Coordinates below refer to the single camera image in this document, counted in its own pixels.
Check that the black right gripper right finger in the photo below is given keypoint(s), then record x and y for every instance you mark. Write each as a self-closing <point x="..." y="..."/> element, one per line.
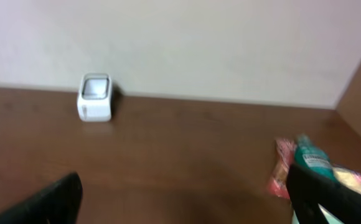
<point x="309" y="191"/>

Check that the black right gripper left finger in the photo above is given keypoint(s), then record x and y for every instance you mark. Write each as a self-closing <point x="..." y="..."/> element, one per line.
<point x="57" y="203"/>

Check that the blue mouthwash bottle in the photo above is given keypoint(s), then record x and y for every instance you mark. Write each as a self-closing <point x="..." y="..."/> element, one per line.
<point x="313" y="158"/>

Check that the light blue wet wipes pack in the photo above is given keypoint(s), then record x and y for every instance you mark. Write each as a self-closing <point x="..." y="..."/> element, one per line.
<point x="331" y="219"/>

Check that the red Top chocolate bar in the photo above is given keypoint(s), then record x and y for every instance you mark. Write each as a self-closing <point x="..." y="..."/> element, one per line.
<point x="285" y="149"/>

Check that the yellow snack bag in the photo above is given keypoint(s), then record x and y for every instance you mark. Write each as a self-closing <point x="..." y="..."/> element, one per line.
<point x="349" y="178"/>

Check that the white barcode scanner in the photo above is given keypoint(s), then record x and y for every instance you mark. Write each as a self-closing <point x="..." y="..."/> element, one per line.
<point x="94" y="98"/>

